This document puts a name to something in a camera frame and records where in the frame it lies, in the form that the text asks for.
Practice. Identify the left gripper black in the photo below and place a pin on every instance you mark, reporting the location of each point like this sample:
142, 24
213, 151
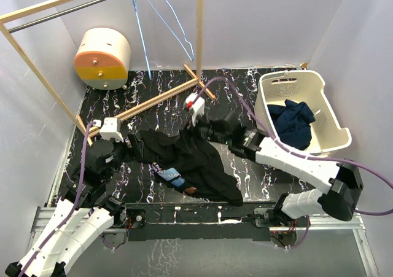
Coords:
136, 145

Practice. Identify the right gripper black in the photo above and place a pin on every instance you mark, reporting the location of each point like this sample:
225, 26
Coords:
197, 123

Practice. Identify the black graphic t shirt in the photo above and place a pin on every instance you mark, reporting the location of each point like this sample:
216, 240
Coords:
188, 164

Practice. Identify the navy blue t shirt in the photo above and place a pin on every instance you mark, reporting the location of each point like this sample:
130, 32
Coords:
292, 123

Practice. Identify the light blue hanger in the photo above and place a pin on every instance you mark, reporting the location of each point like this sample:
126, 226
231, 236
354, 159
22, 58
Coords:
167, 14
135, 6

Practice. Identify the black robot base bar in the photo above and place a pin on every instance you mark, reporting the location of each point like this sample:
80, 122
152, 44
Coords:
205, 220

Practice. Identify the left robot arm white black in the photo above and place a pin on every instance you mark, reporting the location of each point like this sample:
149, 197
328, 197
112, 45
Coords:
82, 213

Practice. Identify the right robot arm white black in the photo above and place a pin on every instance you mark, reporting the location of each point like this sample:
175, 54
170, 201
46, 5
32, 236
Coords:
337, 186

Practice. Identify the cream laundry basket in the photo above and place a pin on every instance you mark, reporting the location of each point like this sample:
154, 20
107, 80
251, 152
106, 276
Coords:
327, 136

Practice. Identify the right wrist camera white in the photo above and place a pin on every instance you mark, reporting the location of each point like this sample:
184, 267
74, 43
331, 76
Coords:
196, 106

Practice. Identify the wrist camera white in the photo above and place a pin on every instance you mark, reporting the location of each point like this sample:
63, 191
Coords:
109, 129
196, 106

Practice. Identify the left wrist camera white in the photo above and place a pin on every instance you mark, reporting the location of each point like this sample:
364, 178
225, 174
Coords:
109, 129

